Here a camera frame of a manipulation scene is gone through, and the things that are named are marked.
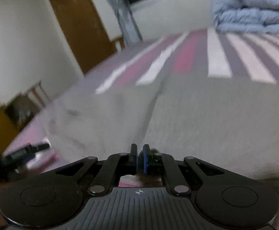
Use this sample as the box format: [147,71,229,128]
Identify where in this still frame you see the grey pants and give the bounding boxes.
[43,73,279,180]

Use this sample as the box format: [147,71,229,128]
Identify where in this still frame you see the wooden desk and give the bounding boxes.
[0,94,40,154]

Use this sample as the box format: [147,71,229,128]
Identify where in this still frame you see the wooden chair at left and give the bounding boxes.
[25,80,51,108]

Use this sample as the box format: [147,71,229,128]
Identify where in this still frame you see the brown wooden door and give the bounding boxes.
[50,0,117,74]

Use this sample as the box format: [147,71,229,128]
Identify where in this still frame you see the wooden chair near door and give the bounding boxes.
[110,35,125,52]

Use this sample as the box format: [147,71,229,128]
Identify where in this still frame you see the striped bed sheet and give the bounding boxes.
[3,27,279,190]

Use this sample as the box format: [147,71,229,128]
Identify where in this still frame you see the left grey curtain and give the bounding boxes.
[107,0,142,46]

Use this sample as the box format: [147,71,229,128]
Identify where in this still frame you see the folded light blue duvet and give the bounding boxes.
[212,0,279,34]

